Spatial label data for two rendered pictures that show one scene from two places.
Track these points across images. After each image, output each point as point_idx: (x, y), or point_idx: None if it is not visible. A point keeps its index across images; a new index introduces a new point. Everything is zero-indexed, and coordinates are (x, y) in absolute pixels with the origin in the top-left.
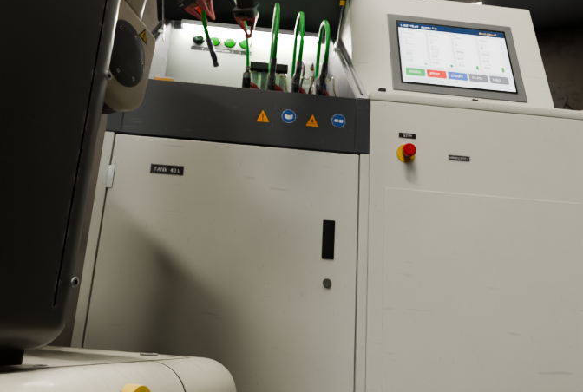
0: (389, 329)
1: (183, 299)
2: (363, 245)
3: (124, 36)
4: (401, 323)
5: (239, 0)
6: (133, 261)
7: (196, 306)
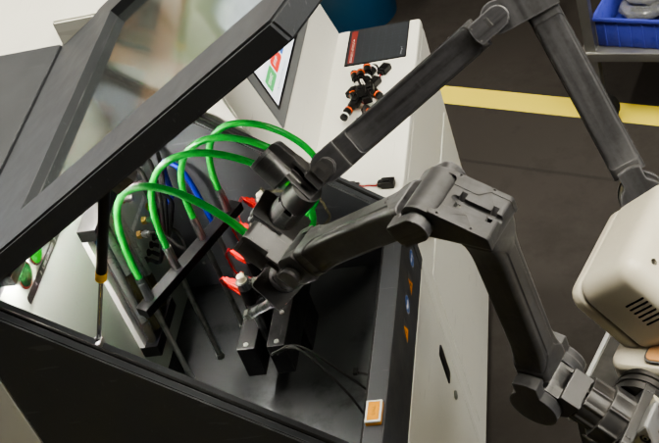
0: (466, 371)
1: None
2: (446, 337)
3: None
4: (465, 358)
5: (296, 222)
6: None
7: None
